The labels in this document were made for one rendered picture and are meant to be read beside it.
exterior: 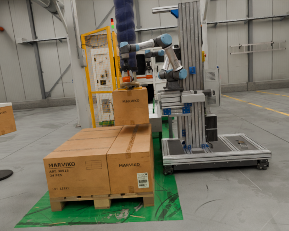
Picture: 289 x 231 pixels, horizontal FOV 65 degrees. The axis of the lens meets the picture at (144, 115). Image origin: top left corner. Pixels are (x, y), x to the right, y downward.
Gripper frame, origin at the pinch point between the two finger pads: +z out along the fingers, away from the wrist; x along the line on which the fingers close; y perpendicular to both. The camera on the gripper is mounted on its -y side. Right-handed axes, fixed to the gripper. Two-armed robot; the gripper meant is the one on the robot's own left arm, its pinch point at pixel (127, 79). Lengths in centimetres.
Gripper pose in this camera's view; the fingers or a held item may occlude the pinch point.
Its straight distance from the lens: 225.8
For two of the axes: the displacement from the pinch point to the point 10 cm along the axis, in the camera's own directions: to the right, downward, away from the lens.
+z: 0.9, 9.8, 1.9
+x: -10.0, 1.0, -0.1
